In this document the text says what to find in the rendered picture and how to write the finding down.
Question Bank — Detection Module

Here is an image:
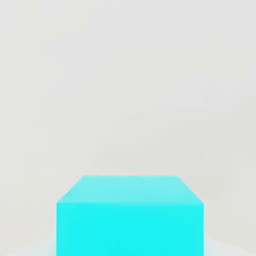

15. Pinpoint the small cyan cube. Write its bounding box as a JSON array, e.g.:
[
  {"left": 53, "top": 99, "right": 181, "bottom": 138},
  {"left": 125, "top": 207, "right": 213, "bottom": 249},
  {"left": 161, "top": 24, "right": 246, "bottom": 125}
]
[{"left": 56, "top": 175, "right": 205, "bottom": 256}]

